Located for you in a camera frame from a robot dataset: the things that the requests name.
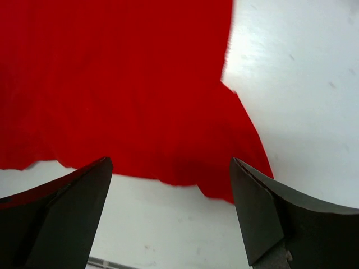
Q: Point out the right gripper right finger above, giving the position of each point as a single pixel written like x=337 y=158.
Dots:
x=284 y=228

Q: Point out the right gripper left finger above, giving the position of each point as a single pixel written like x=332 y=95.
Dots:
x=54 y=224

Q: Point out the red t shirt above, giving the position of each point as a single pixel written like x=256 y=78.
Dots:
x=137 y=81

